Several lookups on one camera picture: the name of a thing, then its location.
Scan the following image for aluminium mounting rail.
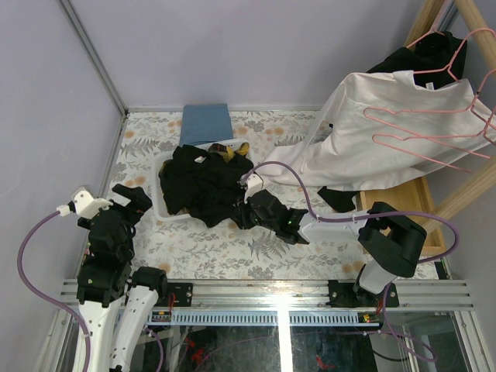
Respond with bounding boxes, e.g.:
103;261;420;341
57;277;474;309

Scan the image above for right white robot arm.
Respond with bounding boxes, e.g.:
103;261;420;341
232;190;427;306

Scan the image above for pink hanger front black shirt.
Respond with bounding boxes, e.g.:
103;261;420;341
363;69;495;150

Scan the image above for wooden clothes rack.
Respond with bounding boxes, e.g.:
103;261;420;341
358;0;496;257

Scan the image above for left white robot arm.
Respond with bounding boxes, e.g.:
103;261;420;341
72;184;170;371

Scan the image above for pink wire hanger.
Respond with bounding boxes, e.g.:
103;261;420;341
372;133;492;174

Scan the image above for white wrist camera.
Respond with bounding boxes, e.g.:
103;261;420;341
237;173;264;204
56;186;113;219

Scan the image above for aluminium corner frame post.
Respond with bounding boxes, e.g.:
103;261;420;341
57;0;129;117

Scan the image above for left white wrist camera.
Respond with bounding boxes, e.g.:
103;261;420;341
56;186;113;219

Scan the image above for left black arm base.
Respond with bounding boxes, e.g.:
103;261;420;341
156;282;194;308

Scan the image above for grey slotted cable duct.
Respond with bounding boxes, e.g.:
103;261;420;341
144;309;381;327

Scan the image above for yellow plaid shirt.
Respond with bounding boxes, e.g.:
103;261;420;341
207;142;250;163

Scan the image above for white shirt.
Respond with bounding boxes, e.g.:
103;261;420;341
261;71;495;191

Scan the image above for white plastic basket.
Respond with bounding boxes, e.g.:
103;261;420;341
149;138;255;222

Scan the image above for folded blue cloth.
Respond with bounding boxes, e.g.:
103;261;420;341
179;104;233;146

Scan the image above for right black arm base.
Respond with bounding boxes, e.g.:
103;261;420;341
326;280;399;308

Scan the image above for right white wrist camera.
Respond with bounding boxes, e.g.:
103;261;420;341
237;173;264;204

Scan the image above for pink hanger of white shirt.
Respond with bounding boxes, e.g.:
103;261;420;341
405;27;495;88

